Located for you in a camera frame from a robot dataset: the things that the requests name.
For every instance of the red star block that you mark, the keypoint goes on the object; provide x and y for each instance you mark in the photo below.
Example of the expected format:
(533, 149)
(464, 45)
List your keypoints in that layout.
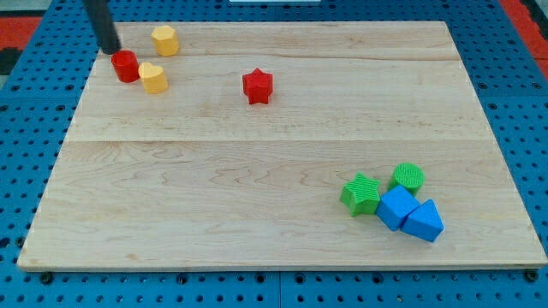
(257, 86)

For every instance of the wooden board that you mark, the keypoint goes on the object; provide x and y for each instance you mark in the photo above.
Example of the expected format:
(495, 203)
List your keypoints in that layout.
(197, 179)

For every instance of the green star block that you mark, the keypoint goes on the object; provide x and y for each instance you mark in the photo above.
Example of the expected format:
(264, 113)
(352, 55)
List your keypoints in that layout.
(360, 195)

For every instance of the blue cube block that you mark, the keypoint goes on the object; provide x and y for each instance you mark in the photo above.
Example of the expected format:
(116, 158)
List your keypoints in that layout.
(395, 206)

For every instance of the green cylinder block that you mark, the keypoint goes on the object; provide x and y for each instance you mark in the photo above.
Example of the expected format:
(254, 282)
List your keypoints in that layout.
(409, 176)

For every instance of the yellow heart block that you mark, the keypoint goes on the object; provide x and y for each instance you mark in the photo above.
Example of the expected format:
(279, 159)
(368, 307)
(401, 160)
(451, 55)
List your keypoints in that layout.
(153, 78)

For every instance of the yellow hexagon block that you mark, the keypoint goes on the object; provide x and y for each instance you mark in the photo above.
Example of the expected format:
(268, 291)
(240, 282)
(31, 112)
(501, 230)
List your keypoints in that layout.
(165, 40)

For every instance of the blue triangle block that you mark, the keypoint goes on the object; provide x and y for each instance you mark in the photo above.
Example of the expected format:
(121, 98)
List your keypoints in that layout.
(424, 222)

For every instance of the red cylinder block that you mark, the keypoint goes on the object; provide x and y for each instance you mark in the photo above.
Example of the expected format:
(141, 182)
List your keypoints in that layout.
(125, 65)

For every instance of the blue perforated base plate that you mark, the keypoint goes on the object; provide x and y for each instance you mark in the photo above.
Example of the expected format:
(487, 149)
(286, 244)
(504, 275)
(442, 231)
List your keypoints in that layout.
(41, 93)

